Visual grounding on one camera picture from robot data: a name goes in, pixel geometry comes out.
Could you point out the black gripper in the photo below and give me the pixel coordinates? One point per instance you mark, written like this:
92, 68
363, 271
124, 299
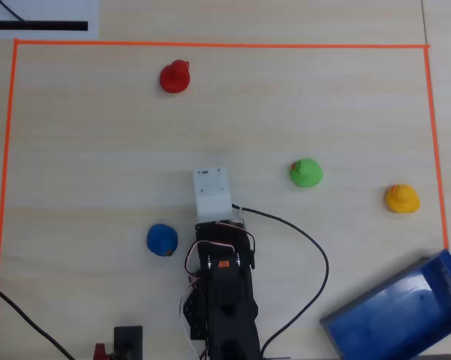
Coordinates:
214, 231

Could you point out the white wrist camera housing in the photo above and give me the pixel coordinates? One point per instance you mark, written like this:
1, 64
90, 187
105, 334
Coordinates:
212, 191

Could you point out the yellow rubber duck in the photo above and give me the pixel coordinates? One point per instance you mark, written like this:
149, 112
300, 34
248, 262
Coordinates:
401, 200

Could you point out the blue open box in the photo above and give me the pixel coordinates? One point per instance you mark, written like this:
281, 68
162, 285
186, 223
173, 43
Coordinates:
397, 311

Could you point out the green rubber duck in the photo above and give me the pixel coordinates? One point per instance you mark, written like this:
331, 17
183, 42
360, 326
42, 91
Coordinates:
305, 174

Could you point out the blue rubber duck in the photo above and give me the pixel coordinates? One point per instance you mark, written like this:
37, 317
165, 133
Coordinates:
161, 240

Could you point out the orange tape strip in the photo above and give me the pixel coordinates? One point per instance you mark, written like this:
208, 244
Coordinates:
435, 150
5, 168
221, 45

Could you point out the red rubber duck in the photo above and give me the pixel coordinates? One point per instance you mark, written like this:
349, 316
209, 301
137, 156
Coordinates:
174, 78

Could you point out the black table clamp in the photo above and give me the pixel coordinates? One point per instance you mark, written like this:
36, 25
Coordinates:
127, 341

